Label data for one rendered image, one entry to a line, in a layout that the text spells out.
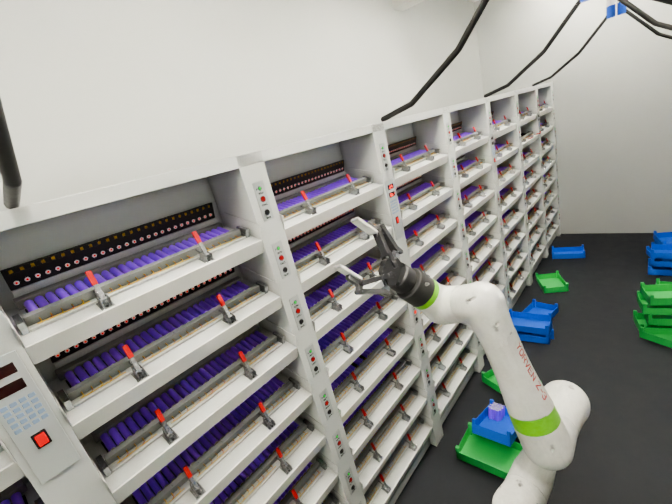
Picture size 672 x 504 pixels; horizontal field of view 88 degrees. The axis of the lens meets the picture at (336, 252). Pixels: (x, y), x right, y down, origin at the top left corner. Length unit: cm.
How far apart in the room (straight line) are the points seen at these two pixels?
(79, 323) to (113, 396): 20
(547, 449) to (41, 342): 118
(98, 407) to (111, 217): 49
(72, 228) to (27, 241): 9
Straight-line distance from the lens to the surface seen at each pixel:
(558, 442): 113
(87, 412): 102
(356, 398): 161
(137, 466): 113
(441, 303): 98
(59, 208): 93
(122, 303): 96
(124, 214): 116
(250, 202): 110
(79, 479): 107
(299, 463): 146
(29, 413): 98
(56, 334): 95
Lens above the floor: 179
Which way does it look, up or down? 17 degrees down
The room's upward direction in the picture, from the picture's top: 15 degrees counter-clockwise
